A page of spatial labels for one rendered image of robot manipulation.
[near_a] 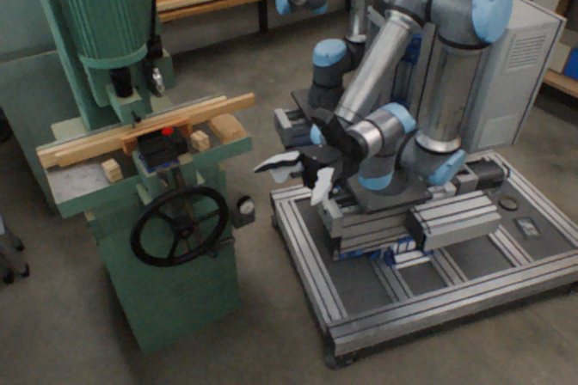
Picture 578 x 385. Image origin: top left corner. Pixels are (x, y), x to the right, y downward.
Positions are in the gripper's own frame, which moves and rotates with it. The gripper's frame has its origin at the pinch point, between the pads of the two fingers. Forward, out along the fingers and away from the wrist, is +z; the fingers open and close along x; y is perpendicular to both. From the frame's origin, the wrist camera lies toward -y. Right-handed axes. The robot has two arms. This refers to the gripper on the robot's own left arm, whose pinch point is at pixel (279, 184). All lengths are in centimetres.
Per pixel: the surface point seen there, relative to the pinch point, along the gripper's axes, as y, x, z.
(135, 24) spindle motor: -15, 66, -11
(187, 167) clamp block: 22, 51, -8
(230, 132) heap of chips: 24, 58, -29
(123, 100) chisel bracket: 7, 73, -4
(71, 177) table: 24, 75, 17
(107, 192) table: 27, 65, 12
